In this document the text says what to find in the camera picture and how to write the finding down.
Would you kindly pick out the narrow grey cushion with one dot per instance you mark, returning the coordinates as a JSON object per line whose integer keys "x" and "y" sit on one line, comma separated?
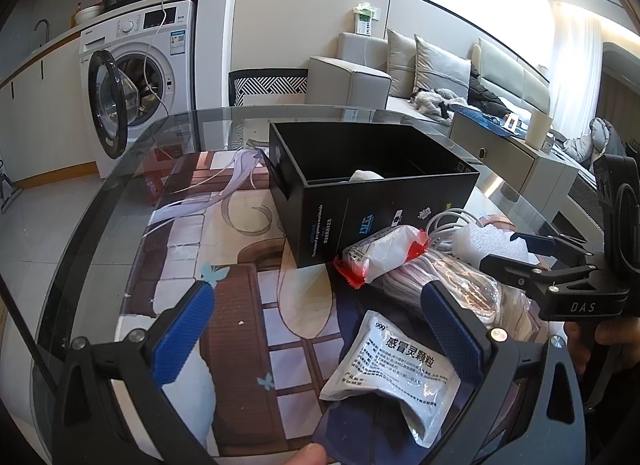
{"x": 400, "y": 62}

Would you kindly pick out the grey furry throw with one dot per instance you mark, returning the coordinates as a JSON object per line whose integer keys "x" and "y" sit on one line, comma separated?
{"x": 430, "y": 101}

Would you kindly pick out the black jacket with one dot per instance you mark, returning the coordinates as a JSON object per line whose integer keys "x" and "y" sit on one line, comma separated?
{"x": 487, "y": 92}

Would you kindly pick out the blue mat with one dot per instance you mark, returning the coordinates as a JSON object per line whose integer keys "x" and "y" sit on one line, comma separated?
{"x": 482, "y": 121}

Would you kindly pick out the white medicine sachet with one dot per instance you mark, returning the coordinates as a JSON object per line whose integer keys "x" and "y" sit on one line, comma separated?
{"x": 390, "y": 375}

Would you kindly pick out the beige sofa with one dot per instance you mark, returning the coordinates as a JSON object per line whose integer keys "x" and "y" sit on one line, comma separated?
{"x": 345, "y": 80}

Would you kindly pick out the person's left hand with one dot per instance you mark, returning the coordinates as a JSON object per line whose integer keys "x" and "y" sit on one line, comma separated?
{"x": 311, "y": 456}

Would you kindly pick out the green and white wall holder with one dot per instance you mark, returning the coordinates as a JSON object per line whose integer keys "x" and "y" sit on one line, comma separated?
{"x": 364, "y": 19}

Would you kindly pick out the white curtain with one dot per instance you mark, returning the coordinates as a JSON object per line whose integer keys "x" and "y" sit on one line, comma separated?
{"x": 575, "y": 55}

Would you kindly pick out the white foam piece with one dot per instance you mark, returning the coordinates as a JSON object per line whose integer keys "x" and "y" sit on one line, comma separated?
{"x": 481, "y": 242}

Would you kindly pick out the curved metal faucet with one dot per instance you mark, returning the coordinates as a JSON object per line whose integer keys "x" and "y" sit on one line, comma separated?
{"x": 42, "y": 25}

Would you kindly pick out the white bowl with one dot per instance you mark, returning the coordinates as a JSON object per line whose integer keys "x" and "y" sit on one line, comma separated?
{"x": 88, "y": 15}

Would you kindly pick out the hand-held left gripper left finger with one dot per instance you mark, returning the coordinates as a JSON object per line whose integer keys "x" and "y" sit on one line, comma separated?
{"x": 182, "y": 335}

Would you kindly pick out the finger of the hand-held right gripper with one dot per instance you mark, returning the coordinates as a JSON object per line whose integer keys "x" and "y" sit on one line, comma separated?
{"x": 520, "y": 275}
{"x": 532, "y": 245}

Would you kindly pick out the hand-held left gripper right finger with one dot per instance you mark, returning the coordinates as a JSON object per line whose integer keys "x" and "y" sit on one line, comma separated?
{"x": 452, "y": 332}

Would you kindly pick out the white washing machine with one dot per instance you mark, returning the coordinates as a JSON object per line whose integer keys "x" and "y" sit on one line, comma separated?
{"x": 175, "y": 75}

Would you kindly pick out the chair with patterned backrest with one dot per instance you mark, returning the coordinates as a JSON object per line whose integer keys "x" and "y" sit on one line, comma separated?
{"x": 265, "y": 86}

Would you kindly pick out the red and white packet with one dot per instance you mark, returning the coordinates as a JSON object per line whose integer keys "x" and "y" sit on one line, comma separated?
{"x": 385, "y": 251}

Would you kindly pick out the beige low cabinet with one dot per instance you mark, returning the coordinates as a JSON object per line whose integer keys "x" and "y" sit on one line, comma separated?
{"x": 500, "y": 151}

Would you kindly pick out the grey down jacket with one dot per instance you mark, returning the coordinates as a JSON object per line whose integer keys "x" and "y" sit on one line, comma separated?
{"x": 602, "y": 142}

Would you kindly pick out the person's right hand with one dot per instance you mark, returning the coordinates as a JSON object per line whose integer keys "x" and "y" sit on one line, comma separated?
{"x": 576, "y": 345}

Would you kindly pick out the black cardboard box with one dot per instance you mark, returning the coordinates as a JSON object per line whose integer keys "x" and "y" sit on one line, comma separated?
{"x": 320, "y": 215}

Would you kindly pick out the white cylinder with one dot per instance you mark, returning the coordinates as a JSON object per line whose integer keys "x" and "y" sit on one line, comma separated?
{"x": 540, "y": 131}

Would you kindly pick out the white soft bundle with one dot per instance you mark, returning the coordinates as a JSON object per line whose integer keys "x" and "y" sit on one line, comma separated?
{"x": 366, "y": 176}

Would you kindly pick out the clear plastic bag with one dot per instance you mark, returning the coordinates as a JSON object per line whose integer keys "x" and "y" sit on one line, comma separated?
{"x": 465, "y": 280}

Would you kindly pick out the wide grey cushion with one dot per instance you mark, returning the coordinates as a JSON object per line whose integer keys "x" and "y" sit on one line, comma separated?
{"x": 440, "y": 67}

